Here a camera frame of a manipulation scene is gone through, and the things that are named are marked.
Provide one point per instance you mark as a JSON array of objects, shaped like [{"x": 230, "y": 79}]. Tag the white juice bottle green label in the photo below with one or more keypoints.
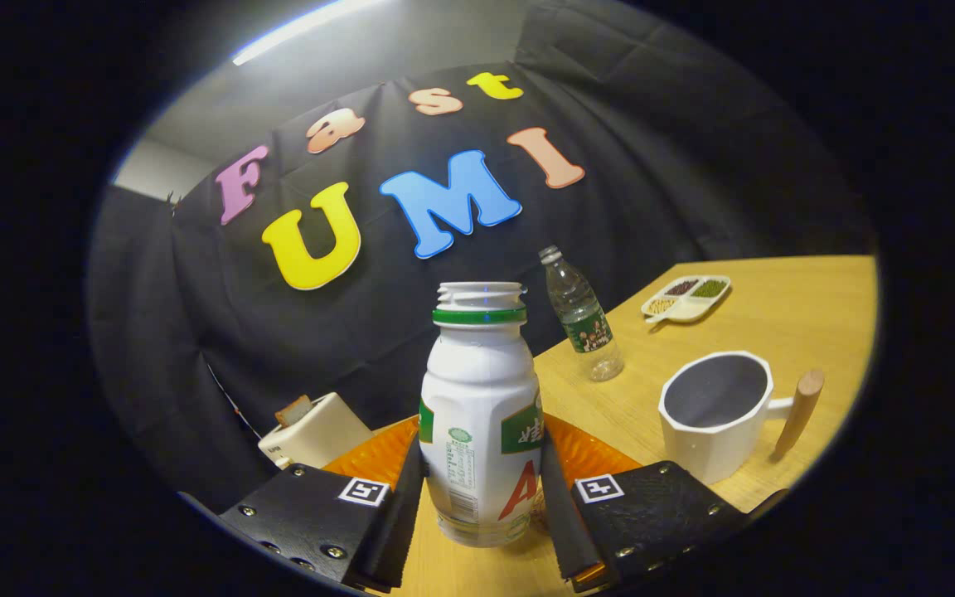
[{"x": 477, "y": 390}]

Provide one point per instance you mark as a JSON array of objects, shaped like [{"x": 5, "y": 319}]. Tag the white divided tray with beans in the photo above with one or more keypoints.
[{"x": 685, "y": 308}]

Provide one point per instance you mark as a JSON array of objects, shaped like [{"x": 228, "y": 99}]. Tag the clear plastic water bottle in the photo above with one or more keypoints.
[{"x": 585, "y": 323}]

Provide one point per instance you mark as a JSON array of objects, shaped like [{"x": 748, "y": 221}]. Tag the wooden table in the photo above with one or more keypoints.
[{"x": 643, "y": 365}]

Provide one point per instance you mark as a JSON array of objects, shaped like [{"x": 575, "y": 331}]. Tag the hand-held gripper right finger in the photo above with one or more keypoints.
[{"x": 564, "y": 531}]

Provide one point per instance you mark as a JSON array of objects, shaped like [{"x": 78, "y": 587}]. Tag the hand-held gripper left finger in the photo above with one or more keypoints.
[{"x": 390, "y": 539}]

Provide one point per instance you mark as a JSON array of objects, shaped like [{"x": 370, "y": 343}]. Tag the white toaster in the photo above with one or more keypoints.
[{"x": 324, "y": 431}]

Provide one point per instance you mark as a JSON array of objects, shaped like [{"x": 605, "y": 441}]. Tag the bread slice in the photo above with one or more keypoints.
[{"x": 293, "y": 410}]

